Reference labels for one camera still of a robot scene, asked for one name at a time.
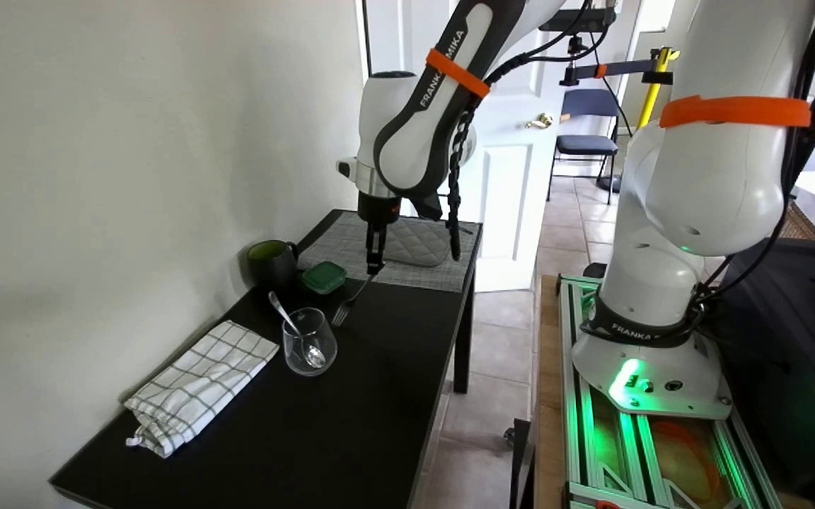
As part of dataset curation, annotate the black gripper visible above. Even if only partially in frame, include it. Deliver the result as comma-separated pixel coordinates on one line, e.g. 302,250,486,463
359,193,400,278

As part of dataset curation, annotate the clear glass cup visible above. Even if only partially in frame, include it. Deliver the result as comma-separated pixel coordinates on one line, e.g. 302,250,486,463
278,306,340,380

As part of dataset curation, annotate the grey quilted pot holder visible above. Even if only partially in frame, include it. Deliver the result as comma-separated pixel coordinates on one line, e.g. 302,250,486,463
381,217,461,271

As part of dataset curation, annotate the grey woven placemat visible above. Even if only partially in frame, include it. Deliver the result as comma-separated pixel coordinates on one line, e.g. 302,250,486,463
298,209,483,295

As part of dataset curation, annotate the dark green bowl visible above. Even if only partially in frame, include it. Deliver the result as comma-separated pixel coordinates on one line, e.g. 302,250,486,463
238,237,299,292

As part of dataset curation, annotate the white panel door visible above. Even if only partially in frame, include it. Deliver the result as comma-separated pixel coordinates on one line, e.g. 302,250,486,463
444,0,560,295

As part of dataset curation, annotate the white checkered dish towel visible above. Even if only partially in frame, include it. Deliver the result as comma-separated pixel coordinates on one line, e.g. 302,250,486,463
121,318,282,462

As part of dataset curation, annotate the blue chair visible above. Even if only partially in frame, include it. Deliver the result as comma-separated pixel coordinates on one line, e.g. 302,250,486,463
547,84,622,206

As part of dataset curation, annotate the black metal stand foot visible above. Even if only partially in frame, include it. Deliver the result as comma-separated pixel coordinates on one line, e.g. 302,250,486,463
503,418,536,509

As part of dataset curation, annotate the yellow stand with hazard tape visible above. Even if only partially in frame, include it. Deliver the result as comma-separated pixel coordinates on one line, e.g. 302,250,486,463
635,46,684,137

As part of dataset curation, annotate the black side table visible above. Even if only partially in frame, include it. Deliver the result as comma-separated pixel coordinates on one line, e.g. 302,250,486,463
707,234,815,509

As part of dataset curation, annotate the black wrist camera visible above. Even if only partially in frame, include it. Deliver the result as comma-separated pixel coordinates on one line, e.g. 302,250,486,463
410,189,451,224

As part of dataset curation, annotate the black braided cable bundle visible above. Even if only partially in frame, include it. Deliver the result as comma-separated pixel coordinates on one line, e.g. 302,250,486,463
442,111,479,262

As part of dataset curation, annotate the orange velcro strap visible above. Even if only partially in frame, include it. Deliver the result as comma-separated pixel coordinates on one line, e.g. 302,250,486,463
660,94,815,134
425,49,493,98

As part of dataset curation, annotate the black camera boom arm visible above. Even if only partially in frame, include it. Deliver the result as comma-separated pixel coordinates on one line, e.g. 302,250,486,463
558,50,673,91

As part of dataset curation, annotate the black stereo camera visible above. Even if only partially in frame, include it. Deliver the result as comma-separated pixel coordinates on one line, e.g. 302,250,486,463
538,7,621,36

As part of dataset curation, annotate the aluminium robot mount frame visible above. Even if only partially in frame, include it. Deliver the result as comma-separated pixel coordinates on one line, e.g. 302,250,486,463
558,274,785,509

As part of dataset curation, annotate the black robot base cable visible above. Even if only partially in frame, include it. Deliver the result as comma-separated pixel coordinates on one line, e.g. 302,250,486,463
696,209,797,318

